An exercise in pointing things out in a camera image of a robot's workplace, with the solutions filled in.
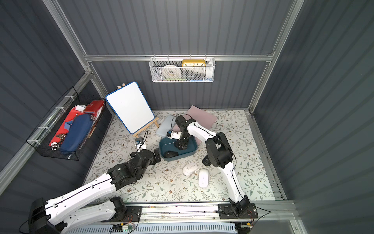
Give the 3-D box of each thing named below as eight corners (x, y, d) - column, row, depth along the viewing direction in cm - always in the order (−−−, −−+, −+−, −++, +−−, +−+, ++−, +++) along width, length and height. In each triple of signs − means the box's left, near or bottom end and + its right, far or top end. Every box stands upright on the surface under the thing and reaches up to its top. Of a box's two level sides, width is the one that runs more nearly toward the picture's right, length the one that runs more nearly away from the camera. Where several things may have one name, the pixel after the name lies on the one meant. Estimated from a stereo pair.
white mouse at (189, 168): (185, 177, 88) (185, 176, 85) (180, 169, 91) (180, 168, 88) (199, 169, 91) (199, 167, 89) (194, 161, 94) (194, 159, 92)
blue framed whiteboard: (125, 132, 110) (104, 96, 83) (147, 117, 119) (134, 81, 92) (136, 142, 104) (116, 107, 77) (157, 125, 113) (147, 89, 87)
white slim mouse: (199, 187, 84) (199, 185, 82) (198, 170, 90) (198, 168, 88) (209, 187, 84) (209, 185, 82) (207, 170, 90) (208, 168, 88)
